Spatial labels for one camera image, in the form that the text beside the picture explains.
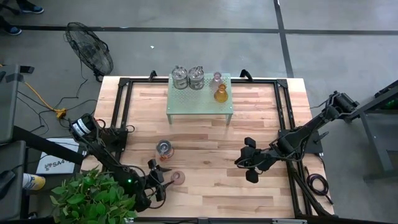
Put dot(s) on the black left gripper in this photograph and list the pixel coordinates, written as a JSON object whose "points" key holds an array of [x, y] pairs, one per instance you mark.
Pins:
{"points": [[154, 182]]}

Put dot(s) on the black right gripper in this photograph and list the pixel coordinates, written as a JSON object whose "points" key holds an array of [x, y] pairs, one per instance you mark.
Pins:
{"points": [[261, 160]]}

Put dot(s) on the pink glass candlestick holder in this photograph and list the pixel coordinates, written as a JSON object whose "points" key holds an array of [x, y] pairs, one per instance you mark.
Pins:
{"points": [[217, 77], [178, 178]]}

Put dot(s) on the clear jar with red base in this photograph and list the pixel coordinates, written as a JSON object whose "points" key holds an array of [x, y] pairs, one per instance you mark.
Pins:
{"points": [[164, 148]]}

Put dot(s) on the amber glass candlestick holder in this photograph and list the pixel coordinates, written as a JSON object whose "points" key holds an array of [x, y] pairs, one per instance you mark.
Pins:
{"points": [[221, 95]]}

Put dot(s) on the clear glass jar with lid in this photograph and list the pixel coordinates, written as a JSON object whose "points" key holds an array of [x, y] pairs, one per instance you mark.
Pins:
{"points": [[196, 78]]}

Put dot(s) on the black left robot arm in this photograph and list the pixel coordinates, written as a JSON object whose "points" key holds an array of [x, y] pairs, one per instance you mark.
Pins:
{"points": [[105, 155]]}

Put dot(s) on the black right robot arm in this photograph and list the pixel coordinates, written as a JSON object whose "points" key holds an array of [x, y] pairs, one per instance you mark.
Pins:
{"points": [[311, 127]]}

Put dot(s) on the green potted plant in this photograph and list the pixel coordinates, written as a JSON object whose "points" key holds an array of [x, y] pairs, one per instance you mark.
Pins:
{"points": [[93, 199]]}

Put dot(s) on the green perforated metal riser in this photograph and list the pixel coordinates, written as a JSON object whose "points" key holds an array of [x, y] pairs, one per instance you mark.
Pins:
{"points": [[192, 107]]}

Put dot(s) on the white printed box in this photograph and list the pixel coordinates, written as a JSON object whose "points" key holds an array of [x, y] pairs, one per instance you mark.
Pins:
{"points": [[57, 166]]}

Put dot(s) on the black diagonal beam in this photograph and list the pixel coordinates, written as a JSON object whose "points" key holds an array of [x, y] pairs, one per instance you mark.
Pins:
{"points": [[46, 144]]}

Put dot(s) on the white yellow cylinder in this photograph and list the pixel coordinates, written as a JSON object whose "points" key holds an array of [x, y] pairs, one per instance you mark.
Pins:
{"points": [[34, 182]]}

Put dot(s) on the black metal stand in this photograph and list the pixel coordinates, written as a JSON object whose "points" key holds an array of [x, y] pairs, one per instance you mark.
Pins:
{"points": [[374, 147]]}

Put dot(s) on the black floor fan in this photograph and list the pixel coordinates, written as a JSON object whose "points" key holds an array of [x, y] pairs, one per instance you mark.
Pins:
{"points": [[90, 48]]}

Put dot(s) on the dark grey workstation panel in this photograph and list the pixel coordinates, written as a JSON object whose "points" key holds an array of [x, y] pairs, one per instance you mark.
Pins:
{"points": [[7, 109], [12, 165]]}

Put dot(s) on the person's foot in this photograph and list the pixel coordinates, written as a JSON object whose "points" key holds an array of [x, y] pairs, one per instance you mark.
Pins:
{"points": [[14, 30], [32, 8]]}

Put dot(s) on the person's leg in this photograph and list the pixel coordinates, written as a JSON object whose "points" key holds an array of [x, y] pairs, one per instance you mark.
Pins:
{"points": [[22, 2]]}

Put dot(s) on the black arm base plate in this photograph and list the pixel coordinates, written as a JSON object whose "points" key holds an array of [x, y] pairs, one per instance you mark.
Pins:
{"points": [[314, 147], [119, 143]]}

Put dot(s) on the grey metal bracket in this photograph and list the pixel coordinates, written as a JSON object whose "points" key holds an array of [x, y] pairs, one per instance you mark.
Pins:
{"points": [[289, 221]]}

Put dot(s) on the black aluminium table frame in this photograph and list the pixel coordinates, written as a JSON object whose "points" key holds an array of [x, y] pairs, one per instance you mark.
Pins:
{"points": [[258, 81]]}

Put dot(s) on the black frame clamp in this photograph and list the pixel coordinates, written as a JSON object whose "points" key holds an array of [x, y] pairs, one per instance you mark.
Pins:
{"points": [[246, 74], [152, 75]]}

